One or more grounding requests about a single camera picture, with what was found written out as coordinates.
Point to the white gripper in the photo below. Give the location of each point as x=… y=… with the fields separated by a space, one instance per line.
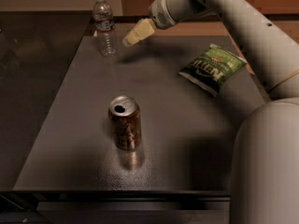
x=159 y=16

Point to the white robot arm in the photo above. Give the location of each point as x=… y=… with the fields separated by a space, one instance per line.
x=264 y=186

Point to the green chip bag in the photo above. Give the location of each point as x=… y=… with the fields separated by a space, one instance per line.
x=212 y=69

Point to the clear plastic water bottle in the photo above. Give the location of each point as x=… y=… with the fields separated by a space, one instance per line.
x=105 y=28

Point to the orange soda can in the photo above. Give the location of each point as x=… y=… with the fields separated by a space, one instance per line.
x=124 y=114

